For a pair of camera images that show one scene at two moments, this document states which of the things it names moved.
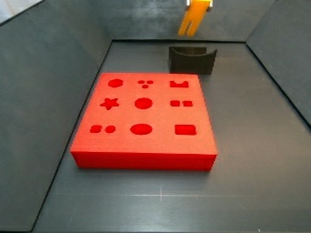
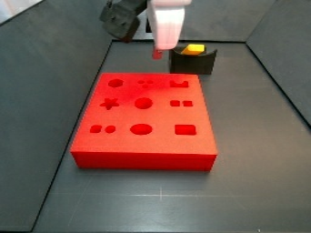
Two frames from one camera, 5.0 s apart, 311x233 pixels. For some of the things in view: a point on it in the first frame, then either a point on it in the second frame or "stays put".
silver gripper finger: [188, 5] to [168, 16]
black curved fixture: [192, 60] stays put
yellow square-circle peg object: [197, 12] to [194, 49]
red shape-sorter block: [148, 122] stays put
